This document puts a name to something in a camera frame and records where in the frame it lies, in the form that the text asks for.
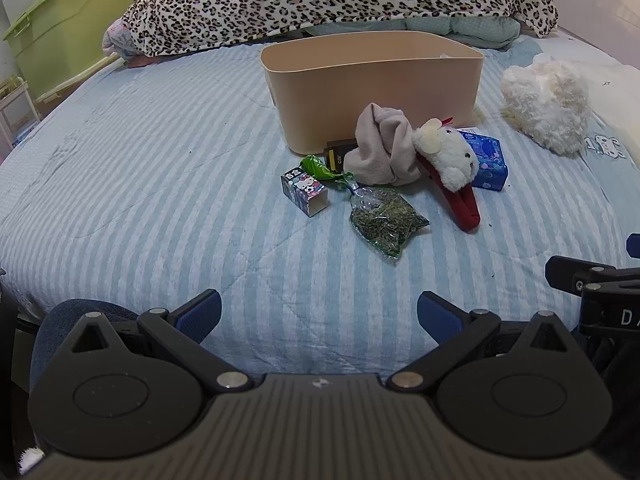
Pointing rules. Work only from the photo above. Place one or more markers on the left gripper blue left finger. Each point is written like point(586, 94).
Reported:
point(180, 331)

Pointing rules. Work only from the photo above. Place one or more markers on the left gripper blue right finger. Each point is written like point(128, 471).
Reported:
point(457, 331)

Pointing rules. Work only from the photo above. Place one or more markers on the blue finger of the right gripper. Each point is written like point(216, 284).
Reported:
point(633, 245)

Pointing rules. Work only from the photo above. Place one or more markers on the hello kitty blind box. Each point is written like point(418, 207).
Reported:
point(306, 192)

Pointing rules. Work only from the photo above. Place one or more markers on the beige sock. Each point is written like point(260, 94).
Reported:
point(385, 154)

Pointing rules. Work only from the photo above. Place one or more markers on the clear bag of dried herbs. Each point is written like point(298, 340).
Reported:
point(383, 218)

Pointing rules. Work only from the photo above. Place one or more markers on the blue striped bed quilt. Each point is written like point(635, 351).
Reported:
point(149, 185)

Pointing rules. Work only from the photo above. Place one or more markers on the blue tissue packet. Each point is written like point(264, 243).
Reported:
point(492, 170)

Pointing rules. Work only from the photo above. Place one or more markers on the white plush toy red scarf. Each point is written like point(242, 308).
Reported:
point(452, 164)

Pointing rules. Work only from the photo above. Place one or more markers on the white fluffy plush cushion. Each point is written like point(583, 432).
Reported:
point(549, 102)

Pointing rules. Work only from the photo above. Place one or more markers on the green plum candy packet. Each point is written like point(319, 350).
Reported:
point(316, 168)

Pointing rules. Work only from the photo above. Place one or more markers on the black gold small box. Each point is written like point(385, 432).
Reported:
point(335, 152)

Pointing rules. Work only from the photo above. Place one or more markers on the teal quilted blanket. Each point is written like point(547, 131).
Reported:
point(486, 32)

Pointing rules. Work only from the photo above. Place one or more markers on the beige plastic storage bin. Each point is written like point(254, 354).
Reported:
point(320, 85)

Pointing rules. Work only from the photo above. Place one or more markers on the green plastic storage box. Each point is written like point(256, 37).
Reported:
point(57, 41)

